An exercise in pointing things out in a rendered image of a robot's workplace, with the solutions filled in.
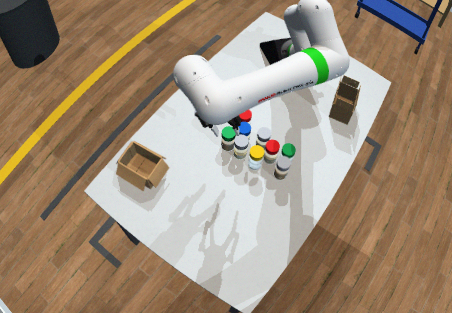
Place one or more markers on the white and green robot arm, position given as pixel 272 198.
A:
pixel 323 58

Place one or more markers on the green-capped bottle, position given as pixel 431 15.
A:
pixel 288 150
pixel 227 139

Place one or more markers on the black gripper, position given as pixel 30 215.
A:
pixel 235 122

